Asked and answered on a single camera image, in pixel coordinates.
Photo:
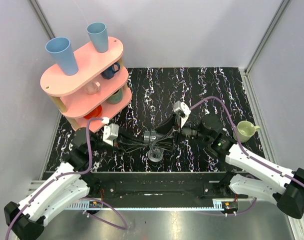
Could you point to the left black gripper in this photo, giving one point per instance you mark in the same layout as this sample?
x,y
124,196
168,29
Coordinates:
x,y
120,141

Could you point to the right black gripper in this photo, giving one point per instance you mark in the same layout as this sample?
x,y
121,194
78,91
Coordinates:
x,y
167,144

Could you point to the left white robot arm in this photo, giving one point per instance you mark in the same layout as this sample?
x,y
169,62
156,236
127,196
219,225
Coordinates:
x,y
72,182

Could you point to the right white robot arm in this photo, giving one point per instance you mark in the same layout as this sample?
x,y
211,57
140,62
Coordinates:
x,y
279,185

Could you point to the black marble patterned mat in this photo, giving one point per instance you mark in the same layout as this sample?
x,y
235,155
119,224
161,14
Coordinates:
x,y
154,90

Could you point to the orange plastic bowl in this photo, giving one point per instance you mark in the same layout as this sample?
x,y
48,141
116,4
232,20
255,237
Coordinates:
x,y
96,113

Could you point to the teal speckled ceramic cup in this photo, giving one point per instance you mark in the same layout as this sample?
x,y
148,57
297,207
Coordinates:
x,y
116,97

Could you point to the pink three-tier wooden shelf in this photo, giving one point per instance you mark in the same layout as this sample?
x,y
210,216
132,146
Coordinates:
x,y
68,92

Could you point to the pink ceramic mug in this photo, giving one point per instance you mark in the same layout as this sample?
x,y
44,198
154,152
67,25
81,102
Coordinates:
x,y
92,87

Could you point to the dark blue ceramic mug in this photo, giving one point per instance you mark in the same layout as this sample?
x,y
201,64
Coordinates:
x,y
111,71

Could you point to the light green ceramic mug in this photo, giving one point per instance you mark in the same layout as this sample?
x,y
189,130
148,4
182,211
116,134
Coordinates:
x,y
245,130

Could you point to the small blue plastic cup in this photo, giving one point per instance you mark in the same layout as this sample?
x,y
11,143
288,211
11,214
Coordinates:
x,y
97,32

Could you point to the large blue plastic cup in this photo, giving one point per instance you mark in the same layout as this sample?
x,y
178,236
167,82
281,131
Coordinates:
x,y
61,51

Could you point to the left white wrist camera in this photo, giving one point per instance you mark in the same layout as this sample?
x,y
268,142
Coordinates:
x,y
110,131

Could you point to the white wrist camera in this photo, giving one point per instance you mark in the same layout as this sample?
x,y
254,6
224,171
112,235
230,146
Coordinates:
x,y
110,131
182,112

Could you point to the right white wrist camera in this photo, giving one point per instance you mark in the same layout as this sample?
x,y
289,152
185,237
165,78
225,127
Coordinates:
x,y
182,112

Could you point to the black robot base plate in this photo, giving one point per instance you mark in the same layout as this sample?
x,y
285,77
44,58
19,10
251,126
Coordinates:
x,y
162,189

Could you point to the white slotted cable duct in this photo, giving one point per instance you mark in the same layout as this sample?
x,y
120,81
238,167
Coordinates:
x,y
85,205

